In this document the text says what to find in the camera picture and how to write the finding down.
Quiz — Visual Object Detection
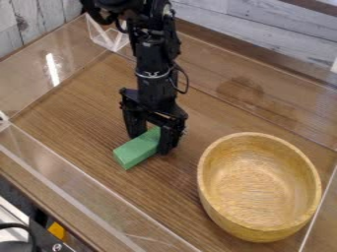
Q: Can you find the black cable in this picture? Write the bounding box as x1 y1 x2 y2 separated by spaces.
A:
0 222 38 252

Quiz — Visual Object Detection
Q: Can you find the clear acrylic front wall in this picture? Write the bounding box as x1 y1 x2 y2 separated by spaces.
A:
0 112 200 252

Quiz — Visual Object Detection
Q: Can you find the brown wooden bowl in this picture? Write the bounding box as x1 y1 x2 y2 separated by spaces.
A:
197 132 322 243

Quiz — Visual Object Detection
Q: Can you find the yellow button device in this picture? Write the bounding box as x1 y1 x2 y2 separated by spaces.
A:
46 222 65 252

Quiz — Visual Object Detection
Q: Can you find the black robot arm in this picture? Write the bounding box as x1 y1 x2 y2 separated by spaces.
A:
78 0 188 155

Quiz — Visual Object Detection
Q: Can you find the green rectangular block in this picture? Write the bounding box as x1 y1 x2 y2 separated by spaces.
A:
113 127 160 170

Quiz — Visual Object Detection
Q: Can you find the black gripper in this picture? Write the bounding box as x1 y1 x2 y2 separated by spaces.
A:
120 70 188 156

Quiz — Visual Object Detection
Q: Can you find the clear acrylic corner bracket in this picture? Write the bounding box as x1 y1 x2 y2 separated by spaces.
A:
85 15 128 52

